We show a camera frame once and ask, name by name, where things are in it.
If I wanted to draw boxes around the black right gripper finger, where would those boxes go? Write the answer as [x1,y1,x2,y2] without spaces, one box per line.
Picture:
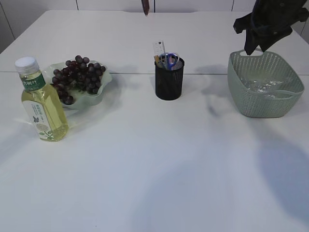
[244,29,261,55]
[259,32,291,52]

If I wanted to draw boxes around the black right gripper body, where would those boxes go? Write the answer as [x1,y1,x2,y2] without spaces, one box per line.
[233,0,309,36]

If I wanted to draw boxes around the clear plastic sheet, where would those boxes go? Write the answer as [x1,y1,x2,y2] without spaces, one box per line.
[245,80,284,93]

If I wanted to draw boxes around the blue scissors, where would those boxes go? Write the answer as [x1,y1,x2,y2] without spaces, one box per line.
[166,53,180,71]

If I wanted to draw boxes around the clear plastic ruler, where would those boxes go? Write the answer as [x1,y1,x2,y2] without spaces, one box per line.
[153,40,166,57]

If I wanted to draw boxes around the gold glitter pen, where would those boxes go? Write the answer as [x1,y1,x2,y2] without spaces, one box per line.
[154,55,162,68]

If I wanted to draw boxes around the red crayon pen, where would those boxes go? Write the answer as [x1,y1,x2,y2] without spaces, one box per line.
[141,0,150,16]

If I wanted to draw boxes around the purple artificial grape bunch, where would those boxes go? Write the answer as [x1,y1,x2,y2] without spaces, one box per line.
[51,55,107,105]

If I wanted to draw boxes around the yellow tea bottle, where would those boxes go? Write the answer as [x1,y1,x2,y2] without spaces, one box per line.
[15,57,69,142]

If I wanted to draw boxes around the pink purple scissors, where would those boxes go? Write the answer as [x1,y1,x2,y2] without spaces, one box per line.
[159,53,167,70]

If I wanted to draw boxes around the green plastic woven basket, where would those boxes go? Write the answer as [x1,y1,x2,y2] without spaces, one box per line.
[227,50,305,118]

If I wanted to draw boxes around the black mesh pen holder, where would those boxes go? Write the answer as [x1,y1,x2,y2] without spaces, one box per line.
[154,58,185,101]

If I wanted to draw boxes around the green wavy glass plate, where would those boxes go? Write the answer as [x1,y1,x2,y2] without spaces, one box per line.
[42,62,112,110]

